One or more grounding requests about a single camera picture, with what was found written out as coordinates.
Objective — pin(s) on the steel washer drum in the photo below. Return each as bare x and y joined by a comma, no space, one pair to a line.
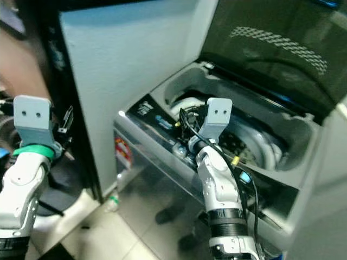
252,143

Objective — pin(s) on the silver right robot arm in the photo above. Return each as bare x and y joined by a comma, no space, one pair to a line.
217,184

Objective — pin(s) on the black tall cabinet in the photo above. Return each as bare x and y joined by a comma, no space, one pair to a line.
51,59

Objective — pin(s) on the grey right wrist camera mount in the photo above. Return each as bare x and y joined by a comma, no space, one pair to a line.
218,116

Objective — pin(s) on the green wrist band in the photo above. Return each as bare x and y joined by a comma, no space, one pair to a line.
39,151

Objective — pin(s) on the light grey textured panel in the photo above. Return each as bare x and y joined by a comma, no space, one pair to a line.
124,65

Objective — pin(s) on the grey top-load washing machine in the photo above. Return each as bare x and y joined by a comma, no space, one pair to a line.
157,200

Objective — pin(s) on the dark shelf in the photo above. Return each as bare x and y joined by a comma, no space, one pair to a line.
11,19

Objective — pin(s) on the dark glass washer lid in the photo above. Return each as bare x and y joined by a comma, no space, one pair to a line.
271,49

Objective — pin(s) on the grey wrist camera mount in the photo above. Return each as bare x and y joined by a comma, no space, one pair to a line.
218,116
32,119

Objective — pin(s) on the small green-capped bottle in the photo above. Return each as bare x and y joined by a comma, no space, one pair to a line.
113,203

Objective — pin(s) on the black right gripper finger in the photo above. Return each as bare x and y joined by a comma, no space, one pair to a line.
182,123

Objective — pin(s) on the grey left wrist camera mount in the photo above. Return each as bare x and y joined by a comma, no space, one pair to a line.
32,119

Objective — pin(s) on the red round washer sticker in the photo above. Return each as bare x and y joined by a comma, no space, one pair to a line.
122,153

